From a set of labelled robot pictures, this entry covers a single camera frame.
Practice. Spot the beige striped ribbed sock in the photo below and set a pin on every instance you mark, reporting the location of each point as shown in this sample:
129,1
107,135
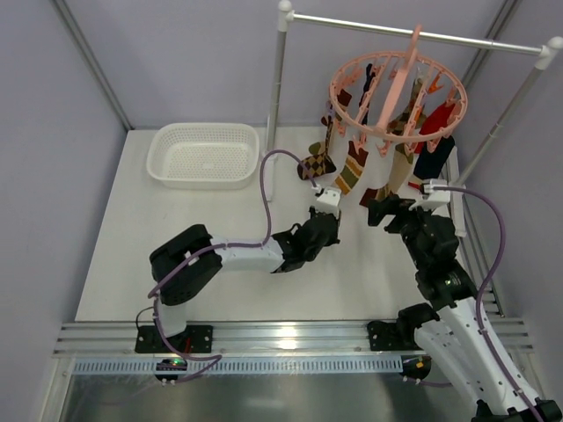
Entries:
352,170

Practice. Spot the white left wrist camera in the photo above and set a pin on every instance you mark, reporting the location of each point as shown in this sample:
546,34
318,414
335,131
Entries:
327,200

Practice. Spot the pink round clip hanger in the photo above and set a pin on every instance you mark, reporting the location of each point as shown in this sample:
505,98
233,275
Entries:
349,73

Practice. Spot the silver white clothes rack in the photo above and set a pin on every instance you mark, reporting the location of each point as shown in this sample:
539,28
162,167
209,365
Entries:
545,56

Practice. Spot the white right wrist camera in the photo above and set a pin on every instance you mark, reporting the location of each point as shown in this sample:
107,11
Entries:
434,193

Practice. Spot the navy sock beige toe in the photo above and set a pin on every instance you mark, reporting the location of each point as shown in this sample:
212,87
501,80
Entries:
366,90

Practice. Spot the aluminium mounting rail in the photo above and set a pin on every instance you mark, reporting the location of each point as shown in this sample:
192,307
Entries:
232,338

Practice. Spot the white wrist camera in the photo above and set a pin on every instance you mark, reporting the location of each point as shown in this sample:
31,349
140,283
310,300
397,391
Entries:
327,200
434,193

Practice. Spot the grey slotted cable duct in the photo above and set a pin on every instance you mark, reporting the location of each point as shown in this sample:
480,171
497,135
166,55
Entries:
272,365

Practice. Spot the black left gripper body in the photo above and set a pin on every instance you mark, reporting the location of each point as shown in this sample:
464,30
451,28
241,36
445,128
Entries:
328,222

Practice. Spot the white perforated plastic basket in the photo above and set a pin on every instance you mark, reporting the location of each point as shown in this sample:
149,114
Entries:
204,156

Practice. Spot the beige orange argyle sock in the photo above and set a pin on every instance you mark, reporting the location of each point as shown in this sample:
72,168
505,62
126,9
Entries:
402,162

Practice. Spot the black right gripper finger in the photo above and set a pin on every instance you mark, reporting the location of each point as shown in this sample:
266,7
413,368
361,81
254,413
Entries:
394,203
378,210

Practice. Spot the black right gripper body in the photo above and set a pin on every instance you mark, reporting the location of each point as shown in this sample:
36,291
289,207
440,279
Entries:
397,211

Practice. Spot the brown argyle sock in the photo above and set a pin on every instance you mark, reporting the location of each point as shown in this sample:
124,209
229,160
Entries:
318,162

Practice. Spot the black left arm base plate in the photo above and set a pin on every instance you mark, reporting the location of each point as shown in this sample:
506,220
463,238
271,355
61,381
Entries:
194,339

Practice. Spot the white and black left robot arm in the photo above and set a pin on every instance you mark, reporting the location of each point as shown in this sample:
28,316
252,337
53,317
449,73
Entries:
183,266

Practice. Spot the navy sock red toe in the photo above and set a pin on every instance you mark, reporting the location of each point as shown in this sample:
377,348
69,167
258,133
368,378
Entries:
429,164

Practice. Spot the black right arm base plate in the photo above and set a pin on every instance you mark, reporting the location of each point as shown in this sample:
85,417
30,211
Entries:
396,336

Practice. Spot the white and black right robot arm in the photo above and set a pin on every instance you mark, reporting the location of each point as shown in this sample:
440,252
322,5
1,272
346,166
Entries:
451,326

